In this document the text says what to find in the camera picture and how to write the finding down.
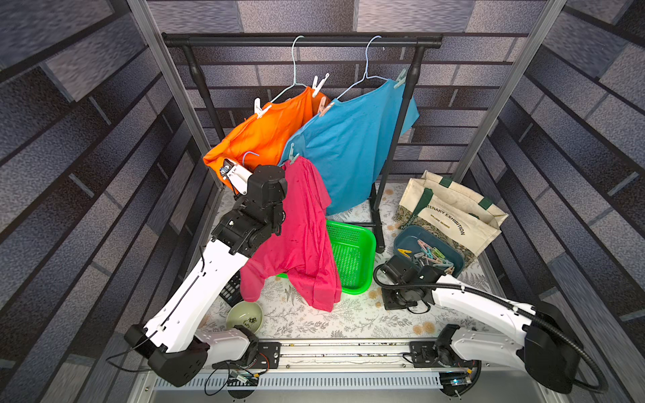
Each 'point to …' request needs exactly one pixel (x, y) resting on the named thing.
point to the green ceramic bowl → (249, 314)
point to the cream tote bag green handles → (433, 201)
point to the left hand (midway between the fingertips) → (255, 166)
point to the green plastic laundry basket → (353, 248)
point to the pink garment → (304, 248)
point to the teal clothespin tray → (416, 243)
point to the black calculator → (232, 290)
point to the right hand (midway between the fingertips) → (384, 299)
